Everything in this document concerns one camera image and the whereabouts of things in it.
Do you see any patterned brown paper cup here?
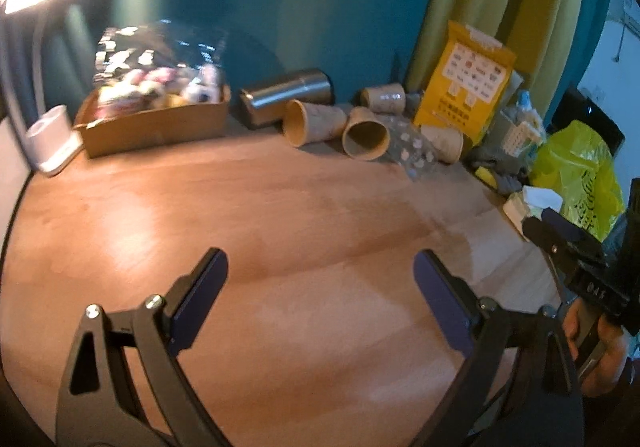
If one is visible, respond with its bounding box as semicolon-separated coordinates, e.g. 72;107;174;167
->
342;107;390;161

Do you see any person's right hand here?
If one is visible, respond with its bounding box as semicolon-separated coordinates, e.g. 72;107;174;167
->
562;297;630;398

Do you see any white mesh basket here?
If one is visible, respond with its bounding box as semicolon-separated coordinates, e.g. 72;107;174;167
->
490;106;546;158

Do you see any clear bag of toys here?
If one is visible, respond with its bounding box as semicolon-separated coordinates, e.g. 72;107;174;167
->
93;20;228;120

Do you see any paper cup near yellow bag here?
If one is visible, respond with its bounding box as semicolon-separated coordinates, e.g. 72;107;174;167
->
421;125;464;164

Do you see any yellow paper bag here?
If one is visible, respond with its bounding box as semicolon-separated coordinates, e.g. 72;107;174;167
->
413;21;516;144

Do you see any yellow sponge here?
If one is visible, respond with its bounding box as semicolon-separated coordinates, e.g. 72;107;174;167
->
474;166;498;190

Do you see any paper cup at back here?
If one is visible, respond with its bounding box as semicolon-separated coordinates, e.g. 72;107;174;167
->
360;83;406;114

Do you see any yellow plastic shopping bag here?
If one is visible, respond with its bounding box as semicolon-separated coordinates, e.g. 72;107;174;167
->
529;121;625;241

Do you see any cardboard box tray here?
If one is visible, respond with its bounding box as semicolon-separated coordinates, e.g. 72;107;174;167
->
74;85;231;158

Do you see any white desk lamp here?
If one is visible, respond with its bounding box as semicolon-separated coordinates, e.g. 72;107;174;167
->
0;0;103;178

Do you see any paper cup beside steel tumbler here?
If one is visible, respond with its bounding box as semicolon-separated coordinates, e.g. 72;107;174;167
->
282;99;347;148

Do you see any clear patterned plastic cup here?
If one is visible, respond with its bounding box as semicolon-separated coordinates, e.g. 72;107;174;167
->
376;114;437;181

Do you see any grey cloth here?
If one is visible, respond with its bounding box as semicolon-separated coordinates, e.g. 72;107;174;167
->
464;146;530;198

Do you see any stainless steel tumbler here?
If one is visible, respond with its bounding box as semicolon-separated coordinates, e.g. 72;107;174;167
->
239;69;334;128

